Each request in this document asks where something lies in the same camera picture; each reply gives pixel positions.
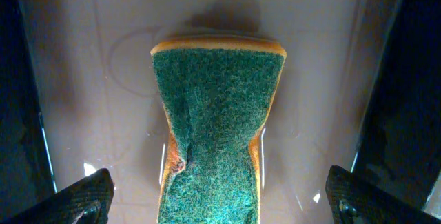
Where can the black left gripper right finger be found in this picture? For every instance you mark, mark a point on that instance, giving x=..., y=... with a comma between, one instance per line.
x=353, y=200

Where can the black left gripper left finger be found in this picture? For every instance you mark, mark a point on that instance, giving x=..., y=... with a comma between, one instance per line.
x=87, y=201

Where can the green and orange sponge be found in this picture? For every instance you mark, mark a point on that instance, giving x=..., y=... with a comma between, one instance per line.
x=217, y=93

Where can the small black water tray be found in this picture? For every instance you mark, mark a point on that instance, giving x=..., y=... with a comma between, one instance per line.
x=360, y=89

